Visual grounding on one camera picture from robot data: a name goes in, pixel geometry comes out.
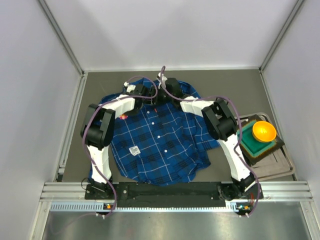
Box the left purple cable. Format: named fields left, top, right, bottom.
left=49, top=76, right=158, bottom=233

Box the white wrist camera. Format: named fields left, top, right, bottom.
left=123, top=82, right=136, bottom=93
left=156, top=72, right=168, bottom=89

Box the blue plaid button shirt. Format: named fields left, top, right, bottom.
left=89, top=77, right=227, bottom=187

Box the white paper tag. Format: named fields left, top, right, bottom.
left=129, top=146, right=141, bottom=156

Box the pink pompom brooch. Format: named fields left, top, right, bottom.
left=119, top=114, right=128, bottom=120

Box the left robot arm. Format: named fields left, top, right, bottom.
left=80, top=83, right=158, bottom=192

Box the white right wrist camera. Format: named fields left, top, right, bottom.
left=156, top=72, right=168, bottom=89

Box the green square tray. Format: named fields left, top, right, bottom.
left=240, top=114, right=285, bottom=166

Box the orange plastic bowl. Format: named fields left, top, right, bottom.
left=252, top=121, right=277, bottom=143

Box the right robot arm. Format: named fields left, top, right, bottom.
left=157, top=73, right=257, bottom=201

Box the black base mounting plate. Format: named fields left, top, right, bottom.
left=84, top=181, right=265, bottom=207

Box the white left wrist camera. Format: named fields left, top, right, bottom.
left=123, top=82, right=136, bottom=93

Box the metal baking tray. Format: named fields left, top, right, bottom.
left=240, top=112, right=295, bottom=181

